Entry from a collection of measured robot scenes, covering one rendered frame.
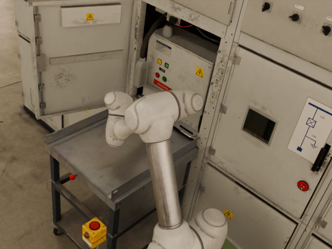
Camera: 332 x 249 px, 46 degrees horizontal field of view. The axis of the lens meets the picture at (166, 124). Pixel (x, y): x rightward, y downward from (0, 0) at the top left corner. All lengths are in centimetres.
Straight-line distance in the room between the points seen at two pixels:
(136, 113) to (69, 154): 89
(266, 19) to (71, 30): 110
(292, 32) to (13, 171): 246
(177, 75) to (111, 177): 73
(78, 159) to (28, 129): 167
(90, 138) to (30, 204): 98
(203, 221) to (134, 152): 73
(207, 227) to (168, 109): 56
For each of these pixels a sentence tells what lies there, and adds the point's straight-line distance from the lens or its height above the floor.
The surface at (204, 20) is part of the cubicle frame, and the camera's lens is 210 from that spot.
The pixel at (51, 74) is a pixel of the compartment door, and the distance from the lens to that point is 244.
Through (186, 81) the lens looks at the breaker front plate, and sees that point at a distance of 234.
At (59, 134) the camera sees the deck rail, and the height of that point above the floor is 89.
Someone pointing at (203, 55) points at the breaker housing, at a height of 139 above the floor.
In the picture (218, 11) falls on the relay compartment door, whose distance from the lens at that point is 201.
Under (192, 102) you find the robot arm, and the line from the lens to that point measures 154.
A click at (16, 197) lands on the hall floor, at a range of 324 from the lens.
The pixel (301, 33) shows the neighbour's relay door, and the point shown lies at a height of 175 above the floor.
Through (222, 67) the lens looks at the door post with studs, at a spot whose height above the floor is 142.
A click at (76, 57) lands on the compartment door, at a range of 241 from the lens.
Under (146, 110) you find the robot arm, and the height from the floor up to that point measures 153.
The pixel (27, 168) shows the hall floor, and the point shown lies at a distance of 345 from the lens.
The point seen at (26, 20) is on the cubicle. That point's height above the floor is 99.
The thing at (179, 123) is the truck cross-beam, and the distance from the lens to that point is 248.
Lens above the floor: 235
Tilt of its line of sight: 36 degrees down
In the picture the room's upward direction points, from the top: 10 degrees clockwise
